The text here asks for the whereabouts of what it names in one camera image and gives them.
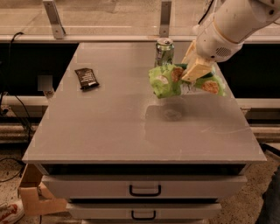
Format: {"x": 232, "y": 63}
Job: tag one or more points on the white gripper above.
{"x": 216, "y": 44}

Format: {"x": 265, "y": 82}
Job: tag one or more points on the green rice chip bag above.
{"x": 166, "y": 82}

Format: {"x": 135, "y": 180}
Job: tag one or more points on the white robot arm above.
{"x": 222, "y": 33}

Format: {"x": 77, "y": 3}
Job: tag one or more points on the dark rxbar chocolate bar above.
{"x": 86, "y": 78}

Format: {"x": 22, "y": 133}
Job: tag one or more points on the green soda can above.
{"x": 164, "y": 52}

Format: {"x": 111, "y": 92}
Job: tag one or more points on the upper grey drawer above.
{"x": 117, "y": 186}

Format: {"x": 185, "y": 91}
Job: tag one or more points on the grey drawer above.
{"x": 117, "y": 186}
{"x": 165, "y": 211}

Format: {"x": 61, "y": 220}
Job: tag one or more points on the lower grey drawer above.
{"x": 165, "y": 211}

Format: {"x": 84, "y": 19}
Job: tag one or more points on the brown cardboard box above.
{"x": 36, "y": 198}

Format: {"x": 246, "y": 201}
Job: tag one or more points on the white red sneaker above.
{"x": 11, "y": 213}

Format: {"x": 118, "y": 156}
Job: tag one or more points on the middle metal bracket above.
{"x": 165, "y": 18}

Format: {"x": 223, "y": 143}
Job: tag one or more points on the metal bracket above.
{"x": 54, "y": 19}
{"x": 165, "y": 18}

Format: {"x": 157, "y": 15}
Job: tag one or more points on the black upper drawer handle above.
{"x": 145, "y": 192}

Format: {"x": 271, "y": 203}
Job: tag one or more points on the black drawer handle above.
{"x": 145, "y": 192}
{"x": 143, "y": 216}

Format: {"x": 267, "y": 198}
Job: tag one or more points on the left metal bracket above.
{"x": 54, "y": 19}

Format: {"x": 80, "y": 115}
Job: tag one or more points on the black lower drawer handle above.
{"x": 143, "y": 216}

